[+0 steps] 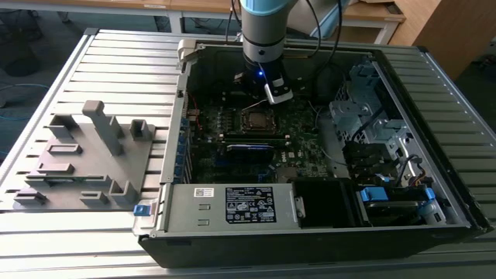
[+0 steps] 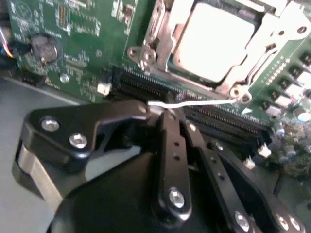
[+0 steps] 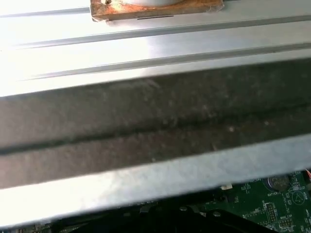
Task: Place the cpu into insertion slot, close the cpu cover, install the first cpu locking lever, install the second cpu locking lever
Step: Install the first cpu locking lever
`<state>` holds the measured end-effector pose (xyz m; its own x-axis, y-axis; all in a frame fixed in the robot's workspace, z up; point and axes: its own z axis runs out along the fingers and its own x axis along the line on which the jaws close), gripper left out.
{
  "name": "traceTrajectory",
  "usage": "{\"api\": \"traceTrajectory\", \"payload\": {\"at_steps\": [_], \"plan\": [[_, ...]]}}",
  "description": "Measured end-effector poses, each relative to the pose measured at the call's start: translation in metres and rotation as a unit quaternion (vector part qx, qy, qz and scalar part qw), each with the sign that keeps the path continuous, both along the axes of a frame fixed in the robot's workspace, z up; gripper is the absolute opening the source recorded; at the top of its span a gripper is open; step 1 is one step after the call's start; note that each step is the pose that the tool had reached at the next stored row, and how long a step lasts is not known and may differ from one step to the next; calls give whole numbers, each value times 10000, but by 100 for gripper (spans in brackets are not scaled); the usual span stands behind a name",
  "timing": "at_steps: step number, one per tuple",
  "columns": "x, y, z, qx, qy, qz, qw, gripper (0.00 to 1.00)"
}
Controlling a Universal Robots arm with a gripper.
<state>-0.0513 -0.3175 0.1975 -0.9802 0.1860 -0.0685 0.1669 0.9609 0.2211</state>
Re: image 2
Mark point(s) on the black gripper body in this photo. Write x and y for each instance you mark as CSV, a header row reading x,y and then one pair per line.
x,y
109,206

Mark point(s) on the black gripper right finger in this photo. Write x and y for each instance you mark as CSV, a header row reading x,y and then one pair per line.
x,y
213,168

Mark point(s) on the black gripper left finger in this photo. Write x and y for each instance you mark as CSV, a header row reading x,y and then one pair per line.
x,y
109,114

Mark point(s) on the metal socket cover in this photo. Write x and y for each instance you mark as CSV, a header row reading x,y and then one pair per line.
x,y
167,41

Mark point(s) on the silver CPU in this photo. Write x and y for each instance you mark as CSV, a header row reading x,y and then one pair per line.
x,y
213,41

